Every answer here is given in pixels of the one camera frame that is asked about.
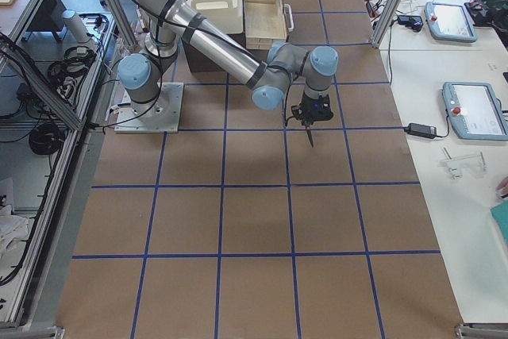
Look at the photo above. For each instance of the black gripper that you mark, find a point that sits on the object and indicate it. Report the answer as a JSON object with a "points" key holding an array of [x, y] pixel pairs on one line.
{"points": [[308, 125]]}

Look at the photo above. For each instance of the orange grey handled scissors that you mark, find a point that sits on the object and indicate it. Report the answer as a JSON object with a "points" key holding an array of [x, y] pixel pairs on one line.
{"points": [[309, 134]]}

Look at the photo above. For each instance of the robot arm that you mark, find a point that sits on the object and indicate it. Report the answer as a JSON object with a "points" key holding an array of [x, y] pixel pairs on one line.
{"points": [[173, 20]]}

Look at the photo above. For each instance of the wooden drawer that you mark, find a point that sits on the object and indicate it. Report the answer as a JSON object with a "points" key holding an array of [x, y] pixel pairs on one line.
{"points": [[265, 23]]}

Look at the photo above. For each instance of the dark brown drawer cabinet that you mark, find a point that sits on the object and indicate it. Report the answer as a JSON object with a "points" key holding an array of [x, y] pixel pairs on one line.
{"points": [[198, 62]]}

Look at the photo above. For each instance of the black power brick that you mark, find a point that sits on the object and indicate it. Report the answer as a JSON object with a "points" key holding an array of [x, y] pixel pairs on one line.
{"points": [[419, 130]]}

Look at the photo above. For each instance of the far teach pendant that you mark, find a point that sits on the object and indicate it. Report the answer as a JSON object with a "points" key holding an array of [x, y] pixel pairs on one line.
{"points": [[450, 22]]}

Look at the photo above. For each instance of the teach pendant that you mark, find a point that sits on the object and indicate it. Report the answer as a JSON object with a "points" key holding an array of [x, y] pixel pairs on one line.
{"points": [[474, 111], [450, 22]]}

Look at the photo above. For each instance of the near teach pendant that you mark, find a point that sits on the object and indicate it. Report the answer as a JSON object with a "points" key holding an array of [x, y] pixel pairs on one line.
{"points": [[474, 111]]}

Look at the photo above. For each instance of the teal folder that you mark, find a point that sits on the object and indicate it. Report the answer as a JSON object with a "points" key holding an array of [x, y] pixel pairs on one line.
{"points": [[500, 214]]}

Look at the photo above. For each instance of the grey cylinder device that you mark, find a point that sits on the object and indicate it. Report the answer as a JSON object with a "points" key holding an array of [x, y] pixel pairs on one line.
{"points": [[75, 25]]}

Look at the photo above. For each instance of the white drawer handle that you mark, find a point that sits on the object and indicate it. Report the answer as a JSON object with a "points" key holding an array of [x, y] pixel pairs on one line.
{"points": [[288, 17]]}

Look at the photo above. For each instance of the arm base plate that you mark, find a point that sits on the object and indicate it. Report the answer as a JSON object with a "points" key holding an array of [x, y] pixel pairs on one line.
{"points": [[164, 116]]}

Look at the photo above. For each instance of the clear acrylic bracket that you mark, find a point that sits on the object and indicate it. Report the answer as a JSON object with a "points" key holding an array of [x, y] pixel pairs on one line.
{"points": [[456, 165]]}

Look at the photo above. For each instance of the aluminium frame post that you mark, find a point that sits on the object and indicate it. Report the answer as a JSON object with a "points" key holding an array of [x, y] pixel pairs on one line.
{"points": [[391, 1]]}

